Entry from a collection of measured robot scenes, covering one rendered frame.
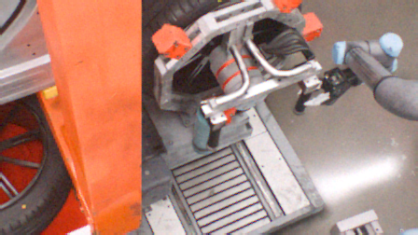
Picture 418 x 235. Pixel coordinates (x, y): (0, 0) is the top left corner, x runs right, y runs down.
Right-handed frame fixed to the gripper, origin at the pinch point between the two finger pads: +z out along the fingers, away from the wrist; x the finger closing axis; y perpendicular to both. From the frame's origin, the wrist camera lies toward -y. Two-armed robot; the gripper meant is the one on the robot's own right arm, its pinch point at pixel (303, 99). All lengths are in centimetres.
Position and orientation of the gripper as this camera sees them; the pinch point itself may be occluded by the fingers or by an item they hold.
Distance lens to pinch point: 224.4
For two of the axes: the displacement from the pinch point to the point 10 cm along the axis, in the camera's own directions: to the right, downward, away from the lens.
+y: 0.6, -5.0, -8.6
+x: 4.3, 7.9, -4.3
